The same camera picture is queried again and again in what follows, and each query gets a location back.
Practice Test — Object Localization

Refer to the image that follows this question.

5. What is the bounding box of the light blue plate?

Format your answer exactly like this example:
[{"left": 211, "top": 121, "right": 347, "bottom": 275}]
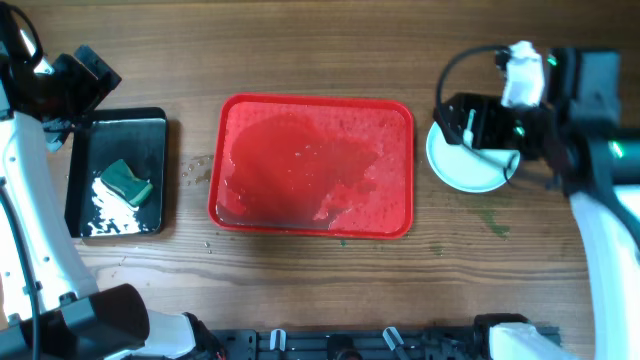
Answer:
[{"left": 425, "top": 123, "right": 520, "bottom": 193}]

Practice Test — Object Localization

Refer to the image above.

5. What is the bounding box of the black water tray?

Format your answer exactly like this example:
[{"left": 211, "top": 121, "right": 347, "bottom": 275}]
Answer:
[{"left": 64, "top": 107, "right": 168, "bottom": 238}]

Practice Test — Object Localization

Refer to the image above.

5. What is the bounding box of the green yellow sponge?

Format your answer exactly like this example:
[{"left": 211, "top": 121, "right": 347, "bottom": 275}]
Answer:
[{"left": 100, "top": 159, "right": 153, "bottom": 207}]

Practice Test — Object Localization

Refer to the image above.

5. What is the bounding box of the red plastic tray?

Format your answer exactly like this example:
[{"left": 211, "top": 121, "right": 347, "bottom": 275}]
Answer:
[{"left": 208, "top": 93, "right": 414, "bottom": 240}]

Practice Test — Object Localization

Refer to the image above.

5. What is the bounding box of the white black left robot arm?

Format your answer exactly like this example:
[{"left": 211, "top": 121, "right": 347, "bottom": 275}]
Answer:
[{"left": 1, "top": 3, "right": 226, "bottom": 359}]

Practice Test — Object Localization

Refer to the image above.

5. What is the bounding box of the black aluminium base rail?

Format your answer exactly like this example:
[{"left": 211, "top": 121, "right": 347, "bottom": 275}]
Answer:
[{"left": 213, "top": 326, "right": 491, "bottom": 360}]

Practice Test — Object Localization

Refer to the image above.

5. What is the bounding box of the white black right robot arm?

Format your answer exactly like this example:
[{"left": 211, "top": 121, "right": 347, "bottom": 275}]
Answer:
[{"left": 425, "top": 41, "right": 639, "bottom": 359}]

